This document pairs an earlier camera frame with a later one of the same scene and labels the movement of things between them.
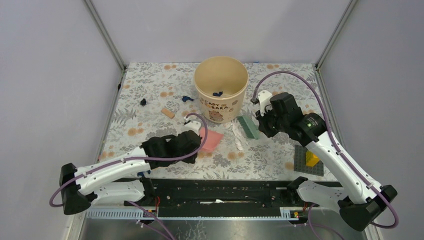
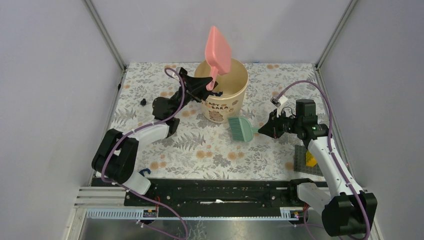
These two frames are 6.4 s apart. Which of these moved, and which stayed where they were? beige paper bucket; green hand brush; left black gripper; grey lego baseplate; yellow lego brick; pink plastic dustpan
Moved: green hand brush; left black gripper; pink plastic dustpan
Stayed: yellow lego brick; grey lego baseplate; beige paper bucket
